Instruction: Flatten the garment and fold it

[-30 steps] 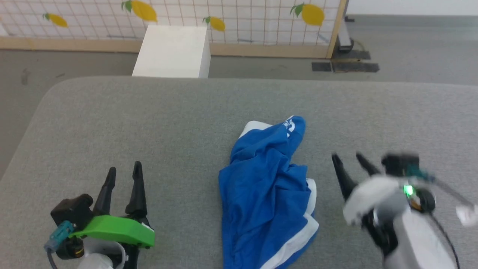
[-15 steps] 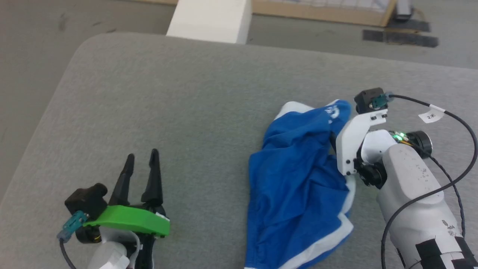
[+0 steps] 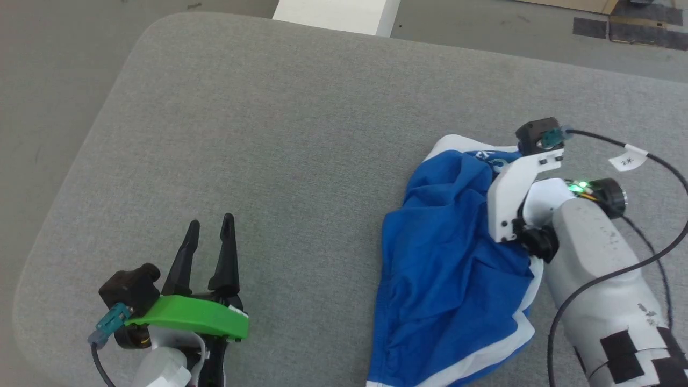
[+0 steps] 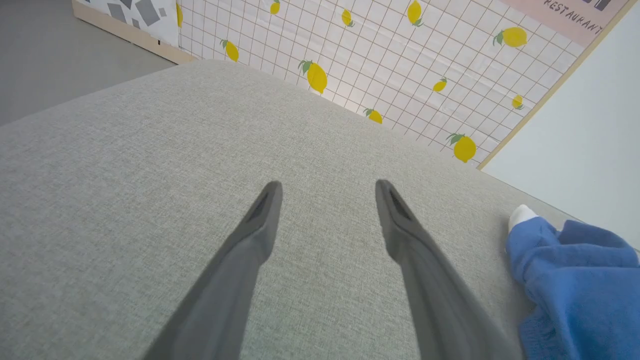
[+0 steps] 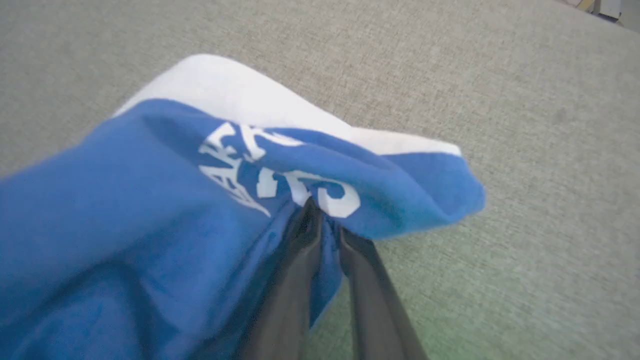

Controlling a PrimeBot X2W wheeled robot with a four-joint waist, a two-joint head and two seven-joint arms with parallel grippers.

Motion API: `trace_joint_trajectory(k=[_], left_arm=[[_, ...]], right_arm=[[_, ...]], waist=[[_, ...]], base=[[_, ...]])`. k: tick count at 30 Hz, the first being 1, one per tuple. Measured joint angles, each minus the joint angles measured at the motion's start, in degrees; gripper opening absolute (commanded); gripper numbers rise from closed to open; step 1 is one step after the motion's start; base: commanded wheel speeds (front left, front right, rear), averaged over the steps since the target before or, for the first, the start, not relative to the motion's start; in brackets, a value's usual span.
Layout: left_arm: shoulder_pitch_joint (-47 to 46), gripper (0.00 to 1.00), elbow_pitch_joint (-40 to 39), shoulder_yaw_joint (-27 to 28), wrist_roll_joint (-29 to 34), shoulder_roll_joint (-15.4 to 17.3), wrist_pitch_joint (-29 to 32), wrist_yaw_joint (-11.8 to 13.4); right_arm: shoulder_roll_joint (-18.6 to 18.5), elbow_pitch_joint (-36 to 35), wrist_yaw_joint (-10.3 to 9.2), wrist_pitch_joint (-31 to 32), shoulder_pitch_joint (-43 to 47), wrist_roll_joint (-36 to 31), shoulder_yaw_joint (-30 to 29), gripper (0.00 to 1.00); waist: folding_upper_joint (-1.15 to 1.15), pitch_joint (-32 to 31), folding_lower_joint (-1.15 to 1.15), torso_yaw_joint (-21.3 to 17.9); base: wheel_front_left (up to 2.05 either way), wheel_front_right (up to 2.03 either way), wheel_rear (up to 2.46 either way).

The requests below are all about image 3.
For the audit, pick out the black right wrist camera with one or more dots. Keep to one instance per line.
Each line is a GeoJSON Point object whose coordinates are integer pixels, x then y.
{"type": "Point", "coordinates": [535, 134]}

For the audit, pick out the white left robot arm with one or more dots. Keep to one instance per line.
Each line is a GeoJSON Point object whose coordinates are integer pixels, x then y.
{"type": "Point", "coordinates": [161, 368]}

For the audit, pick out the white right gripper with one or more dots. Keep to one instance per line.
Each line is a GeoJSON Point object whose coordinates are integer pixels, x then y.
{"type": "Point", "coordinates": [513, 188]}

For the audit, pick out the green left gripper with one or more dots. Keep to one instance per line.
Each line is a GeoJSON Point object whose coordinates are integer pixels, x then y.
{"type": "Point", "coordinates": [188, 317]}

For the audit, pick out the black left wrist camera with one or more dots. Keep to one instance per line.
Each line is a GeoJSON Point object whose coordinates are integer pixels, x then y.
{"type": "Point", "coordinates": [129, 290]}

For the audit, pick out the white square pillar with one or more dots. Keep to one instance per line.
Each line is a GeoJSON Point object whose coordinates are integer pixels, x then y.
{"type": "Point", "coordinates": [338, 15]}

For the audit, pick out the light wooden frame beam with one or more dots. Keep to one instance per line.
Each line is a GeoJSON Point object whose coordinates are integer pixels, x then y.
{"type": "Point", "coordinates": [575, 5]}

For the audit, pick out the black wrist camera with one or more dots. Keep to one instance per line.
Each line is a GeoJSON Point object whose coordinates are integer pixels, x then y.
{"type": "Point", "coordinates": [129, 290]}
{"type": "Point", "coordinates": [535, 134]}

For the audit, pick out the small black floor tape patch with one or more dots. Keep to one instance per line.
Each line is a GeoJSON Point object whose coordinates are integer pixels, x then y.
{"type": "Point", "coordinates": [589, 28]}

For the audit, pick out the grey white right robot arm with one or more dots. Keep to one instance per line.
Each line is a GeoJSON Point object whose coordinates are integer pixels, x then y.
{"type": "Point", "coordinates": [596, 269]}

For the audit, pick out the blue garment with white trim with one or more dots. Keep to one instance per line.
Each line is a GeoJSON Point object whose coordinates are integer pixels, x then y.
{"type": "Point", "coordinates": [446, 269]}

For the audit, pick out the long black floor tape patch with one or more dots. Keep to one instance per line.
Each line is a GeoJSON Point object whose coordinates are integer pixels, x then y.
{"type": "Point", "coordinates": [647, 36]}

